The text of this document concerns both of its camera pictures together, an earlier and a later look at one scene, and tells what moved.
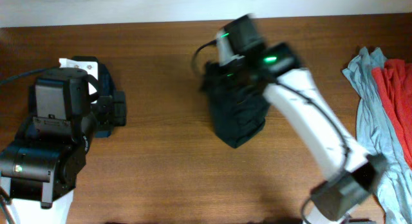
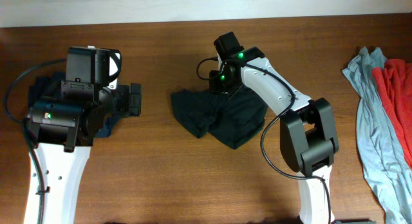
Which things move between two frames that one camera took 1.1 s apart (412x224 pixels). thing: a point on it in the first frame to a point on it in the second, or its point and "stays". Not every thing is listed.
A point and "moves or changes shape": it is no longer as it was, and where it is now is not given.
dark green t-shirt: x=241 y=107 moves or changes shape
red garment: x=394 y=77 stays
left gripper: x=114 y=107 to x=131 y=100
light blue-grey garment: x=377 y=134 stays
